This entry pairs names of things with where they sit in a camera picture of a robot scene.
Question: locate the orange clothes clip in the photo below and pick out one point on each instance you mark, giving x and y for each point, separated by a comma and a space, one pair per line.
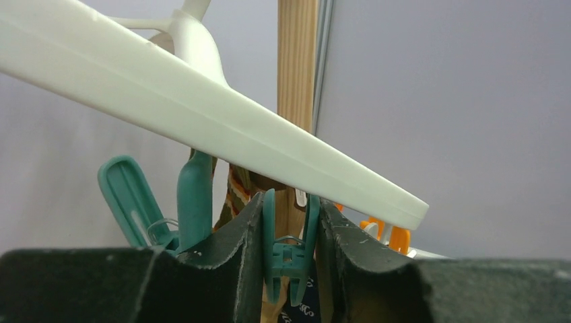
396, 238

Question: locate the white round clip hanger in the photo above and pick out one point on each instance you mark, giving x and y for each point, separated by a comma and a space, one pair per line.
72, 50

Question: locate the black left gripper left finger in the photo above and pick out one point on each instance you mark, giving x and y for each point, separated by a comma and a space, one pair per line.
218, 280

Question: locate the wooden hanger rack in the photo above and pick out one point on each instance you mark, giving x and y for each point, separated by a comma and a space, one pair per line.
296, 55

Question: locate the teal clothes clip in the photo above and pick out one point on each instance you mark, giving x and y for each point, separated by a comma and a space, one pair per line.
138, 214
288, 256

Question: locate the navy white red hanging sock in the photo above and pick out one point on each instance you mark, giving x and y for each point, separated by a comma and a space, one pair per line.
308, 311

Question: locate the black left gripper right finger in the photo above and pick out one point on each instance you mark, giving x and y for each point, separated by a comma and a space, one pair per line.
361, 280

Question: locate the olive striped hanging sock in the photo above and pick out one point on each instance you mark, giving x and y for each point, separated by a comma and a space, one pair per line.
242, 185

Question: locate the white clothes clip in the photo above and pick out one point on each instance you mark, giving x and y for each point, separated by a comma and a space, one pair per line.
301, 198

